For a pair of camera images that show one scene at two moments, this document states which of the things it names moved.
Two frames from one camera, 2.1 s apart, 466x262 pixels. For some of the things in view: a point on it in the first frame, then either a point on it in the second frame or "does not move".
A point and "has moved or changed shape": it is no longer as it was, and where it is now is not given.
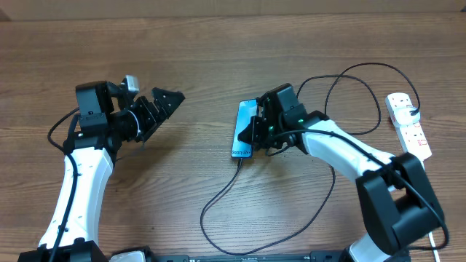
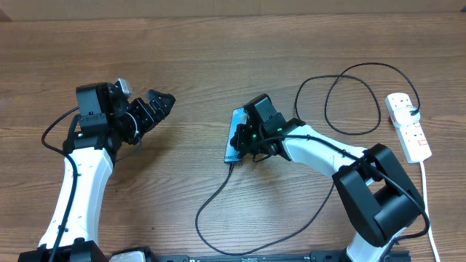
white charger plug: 403,116 does not move
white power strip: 411,135 does not move
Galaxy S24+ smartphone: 247,108 has moved or changed shape
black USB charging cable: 392,172 → 317,215
